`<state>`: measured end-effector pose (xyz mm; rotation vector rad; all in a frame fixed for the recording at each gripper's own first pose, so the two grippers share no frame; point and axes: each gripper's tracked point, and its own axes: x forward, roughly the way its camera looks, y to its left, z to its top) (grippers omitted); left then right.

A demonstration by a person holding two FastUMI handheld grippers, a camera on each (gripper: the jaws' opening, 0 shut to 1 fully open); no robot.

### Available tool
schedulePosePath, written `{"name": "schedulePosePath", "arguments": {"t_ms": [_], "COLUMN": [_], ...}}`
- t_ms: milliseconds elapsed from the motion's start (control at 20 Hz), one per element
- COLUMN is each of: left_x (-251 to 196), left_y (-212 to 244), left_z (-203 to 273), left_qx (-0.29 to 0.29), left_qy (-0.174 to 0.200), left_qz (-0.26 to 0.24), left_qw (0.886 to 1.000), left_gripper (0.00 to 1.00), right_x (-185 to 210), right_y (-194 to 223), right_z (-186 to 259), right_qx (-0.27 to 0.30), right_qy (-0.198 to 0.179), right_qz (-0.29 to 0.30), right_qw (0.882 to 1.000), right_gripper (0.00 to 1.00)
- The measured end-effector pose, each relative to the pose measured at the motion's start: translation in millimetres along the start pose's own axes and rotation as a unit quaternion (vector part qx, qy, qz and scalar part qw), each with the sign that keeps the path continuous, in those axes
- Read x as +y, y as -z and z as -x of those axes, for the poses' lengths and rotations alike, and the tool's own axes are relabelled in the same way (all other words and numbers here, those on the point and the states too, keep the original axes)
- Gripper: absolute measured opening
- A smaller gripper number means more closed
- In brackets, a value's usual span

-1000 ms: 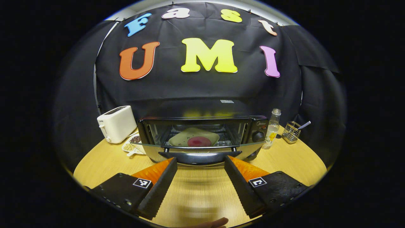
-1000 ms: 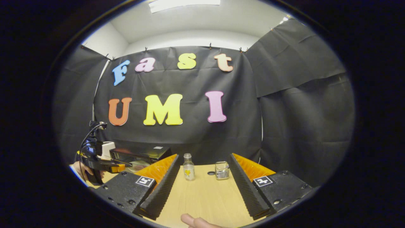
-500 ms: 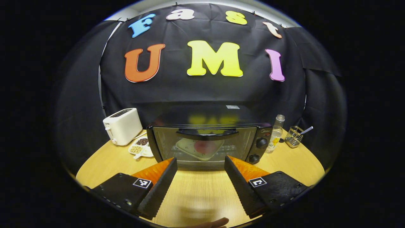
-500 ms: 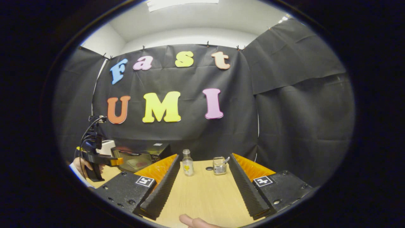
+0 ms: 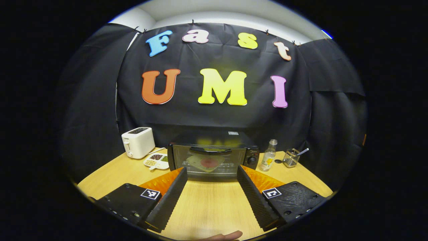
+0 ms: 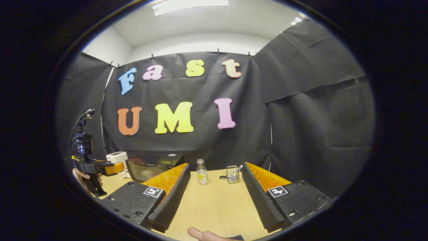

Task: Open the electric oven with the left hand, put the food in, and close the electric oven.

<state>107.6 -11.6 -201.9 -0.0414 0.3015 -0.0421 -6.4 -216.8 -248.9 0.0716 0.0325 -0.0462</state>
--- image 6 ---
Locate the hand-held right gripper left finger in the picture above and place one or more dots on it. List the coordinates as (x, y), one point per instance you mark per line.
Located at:
(174, 197)

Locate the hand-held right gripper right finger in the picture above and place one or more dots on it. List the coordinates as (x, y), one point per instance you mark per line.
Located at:
(260, 201)

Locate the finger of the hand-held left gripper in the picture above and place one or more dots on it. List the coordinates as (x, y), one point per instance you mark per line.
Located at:
(115, 168)

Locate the black electric oven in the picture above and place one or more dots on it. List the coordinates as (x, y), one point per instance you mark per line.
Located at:
(150, 170)

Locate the white divided seasoning dish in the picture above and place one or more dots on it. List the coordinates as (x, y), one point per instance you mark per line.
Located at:
(125, 174)

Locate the white toaster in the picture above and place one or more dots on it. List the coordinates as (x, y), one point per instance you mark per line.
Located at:
(117, 156)

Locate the clear bottle yellow label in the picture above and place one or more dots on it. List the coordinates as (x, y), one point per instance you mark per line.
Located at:
(202, 175)

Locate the metal mesh utensil holder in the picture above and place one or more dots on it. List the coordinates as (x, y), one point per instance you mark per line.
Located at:
(232, 175)

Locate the metal spoon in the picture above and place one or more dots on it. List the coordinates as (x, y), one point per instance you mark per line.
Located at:
(239, 166)

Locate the black backdrop cloth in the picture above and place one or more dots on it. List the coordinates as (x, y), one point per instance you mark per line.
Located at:
(301, 117)

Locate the large ceiling light panel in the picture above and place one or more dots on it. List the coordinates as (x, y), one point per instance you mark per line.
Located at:
(190, 5)

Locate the small ceiling light panel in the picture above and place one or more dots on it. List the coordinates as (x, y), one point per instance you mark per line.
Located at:
(297, 19)

